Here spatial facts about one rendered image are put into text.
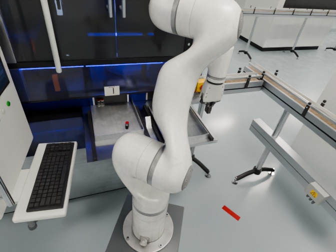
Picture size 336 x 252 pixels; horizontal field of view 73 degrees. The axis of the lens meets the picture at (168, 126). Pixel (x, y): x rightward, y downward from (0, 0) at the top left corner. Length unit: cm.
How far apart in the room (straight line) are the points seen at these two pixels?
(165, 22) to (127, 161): 36
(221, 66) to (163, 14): 47
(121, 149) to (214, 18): 39
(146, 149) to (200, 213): 148
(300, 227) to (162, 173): 185
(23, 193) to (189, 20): 99
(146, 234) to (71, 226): 119
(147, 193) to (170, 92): 32
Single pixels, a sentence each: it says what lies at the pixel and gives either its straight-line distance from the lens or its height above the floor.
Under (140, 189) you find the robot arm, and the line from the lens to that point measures 70.
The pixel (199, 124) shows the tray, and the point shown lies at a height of 89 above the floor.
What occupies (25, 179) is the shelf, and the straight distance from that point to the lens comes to 126.
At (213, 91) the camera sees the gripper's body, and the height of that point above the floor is 121.
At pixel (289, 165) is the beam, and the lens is 200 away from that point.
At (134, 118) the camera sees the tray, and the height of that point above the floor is 88.
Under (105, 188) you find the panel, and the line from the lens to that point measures 197.
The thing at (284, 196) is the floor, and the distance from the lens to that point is 244.
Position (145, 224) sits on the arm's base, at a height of 99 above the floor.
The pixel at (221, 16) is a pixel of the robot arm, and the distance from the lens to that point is 53.
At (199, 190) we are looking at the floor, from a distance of 216.
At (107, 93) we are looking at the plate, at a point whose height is 101.
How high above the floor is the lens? 170
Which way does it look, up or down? 38 degrees down
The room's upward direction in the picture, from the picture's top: 7 degrees clockwise
